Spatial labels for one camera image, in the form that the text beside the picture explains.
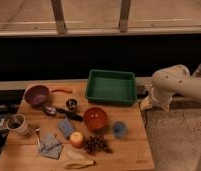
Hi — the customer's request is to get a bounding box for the grey blue towel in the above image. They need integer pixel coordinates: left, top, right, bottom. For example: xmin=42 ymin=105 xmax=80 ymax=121
xmin=38 ymin=133 xmax=63 ymax=160

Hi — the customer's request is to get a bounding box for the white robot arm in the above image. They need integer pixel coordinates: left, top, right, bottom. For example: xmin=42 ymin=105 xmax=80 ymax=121
xmin=140 ymin=64 xmax=201 ymax=112

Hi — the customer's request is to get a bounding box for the red bowl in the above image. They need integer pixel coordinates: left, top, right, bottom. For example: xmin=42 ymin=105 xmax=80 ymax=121
xmin=83 ymin=107 xmax=107 ymax=131

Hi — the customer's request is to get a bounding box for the purple bowl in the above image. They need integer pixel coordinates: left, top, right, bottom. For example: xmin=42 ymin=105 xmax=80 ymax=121
xmin=24 ymin=85 xmax=50 ymax=107

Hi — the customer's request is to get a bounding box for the green plastic tray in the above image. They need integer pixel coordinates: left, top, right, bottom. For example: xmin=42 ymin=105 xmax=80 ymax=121
xmin=85 ymin=69 xmax=137 ymax=106

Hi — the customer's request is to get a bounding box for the small metal cup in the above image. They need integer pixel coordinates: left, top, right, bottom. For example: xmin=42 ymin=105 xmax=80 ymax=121
xmin=66 ymin=98 xmax=77 ymax=111

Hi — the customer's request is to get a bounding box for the orange carrot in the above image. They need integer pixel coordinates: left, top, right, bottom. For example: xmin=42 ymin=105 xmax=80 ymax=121
xmin=51 ymin=88 xmax=73 ymax=93

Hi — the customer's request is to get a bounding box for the blue cup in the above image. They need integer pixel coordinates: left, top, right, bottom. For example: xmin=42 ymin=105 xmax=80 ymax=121
xmin=113 ymin=121 xmax=127 ymax=139

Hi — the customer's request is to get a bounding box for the orange apple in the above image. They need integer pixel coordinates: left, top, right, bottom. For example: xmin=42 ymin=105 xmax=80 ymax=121
xmin=69 ymin=131 xmax=84 ymax=148

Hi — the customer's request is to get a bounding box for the bunch of purple grapes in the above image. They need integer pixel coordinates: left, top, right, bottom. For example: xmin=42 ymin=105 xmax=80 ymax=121
xmin=84 ymin=135 xmax=113 ymax=155

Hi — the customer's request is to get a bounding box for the wooden cutting board table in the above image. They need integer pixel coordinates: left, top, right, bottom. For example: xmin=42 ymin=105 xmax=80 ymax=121
xmin=0 ymin=79 xmax=155 ymax=171

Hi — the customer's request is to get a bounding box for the yellow banana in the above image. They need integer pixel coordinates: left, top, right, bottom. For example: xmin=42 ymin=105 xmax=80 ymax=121
xmin=65 ymin=159 xmax=95 ymax=169

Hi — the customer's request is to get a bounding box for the white mug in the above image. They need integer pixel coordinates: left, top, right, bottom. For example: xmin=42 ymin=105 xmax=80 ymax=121
xmin=6 ymin=114 xmax=29 ymax=135

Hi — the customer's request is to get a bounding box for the black handled metal spoon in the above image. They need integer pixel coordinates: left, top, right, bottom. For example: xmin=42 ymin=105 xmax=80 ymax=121
xmin=42 ymin=105 xmax=83 ymax=122

